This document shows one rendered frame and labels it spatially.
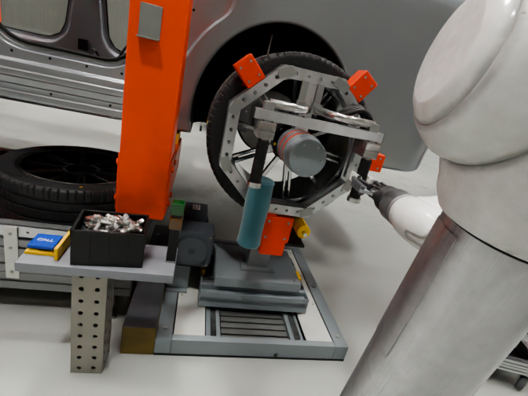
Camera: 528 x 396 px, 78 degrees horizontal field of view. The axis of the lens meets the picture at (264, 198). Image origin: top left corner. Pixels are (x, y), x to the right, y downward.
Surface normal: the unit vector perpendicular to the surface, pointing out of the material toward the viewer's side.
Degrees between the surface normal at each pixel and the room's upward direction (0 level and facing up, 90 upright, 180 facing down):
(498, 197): 114
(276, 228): 90
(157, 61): 90
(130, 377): 0
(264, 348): 90
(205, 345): 90
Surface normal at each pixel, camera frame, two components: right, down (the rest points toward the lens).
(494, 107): -0.64, 0.47
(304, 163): 0.16, 0.37
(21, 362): 0.22, -0.91
